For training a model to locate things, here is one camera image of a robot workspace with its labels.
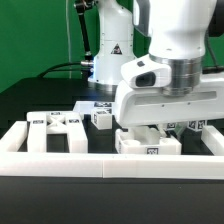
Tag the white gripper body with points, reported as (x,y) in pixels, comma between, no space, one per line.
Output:
(148,106)

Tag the white chair seat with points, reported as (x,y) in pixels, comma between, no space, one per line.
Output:
(145,140)

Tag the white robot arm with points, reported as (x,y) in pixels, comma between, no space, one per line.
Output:
(152,57)

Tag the white tagged cube left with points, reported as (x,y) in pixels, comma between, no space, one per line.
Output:
(169,126)

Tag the white tagged cube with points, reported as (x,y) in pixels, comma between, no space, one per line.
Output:
(196,125)
(169,126)

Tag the white tagged cube right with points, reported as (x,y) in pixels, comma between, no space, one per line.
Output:
(196,125)

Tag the white U-shaped obstacle fence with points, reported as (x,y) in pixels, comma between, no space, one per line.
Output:
(13,162)

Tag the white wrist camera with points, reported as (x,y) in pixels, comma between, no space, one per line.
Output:
(144,73)

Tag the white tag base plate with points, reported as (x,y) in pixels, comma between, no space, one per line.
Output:
(103,108)

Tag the white chair back frame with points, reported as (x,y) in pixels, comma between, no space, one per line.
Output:
(42,124)

